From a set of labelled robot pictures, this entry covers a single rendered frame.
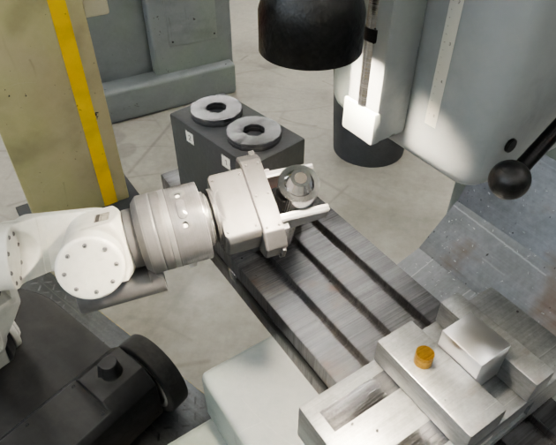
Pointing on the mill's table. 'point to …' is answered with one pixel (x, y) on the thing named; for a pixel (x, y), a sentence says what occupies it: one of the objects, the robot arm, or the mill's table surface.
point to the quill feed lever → (520, 172)
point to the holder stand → (229, 139)
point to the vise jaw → (439, 387)
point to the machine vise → (387, 426)
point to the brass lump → (424, 357)
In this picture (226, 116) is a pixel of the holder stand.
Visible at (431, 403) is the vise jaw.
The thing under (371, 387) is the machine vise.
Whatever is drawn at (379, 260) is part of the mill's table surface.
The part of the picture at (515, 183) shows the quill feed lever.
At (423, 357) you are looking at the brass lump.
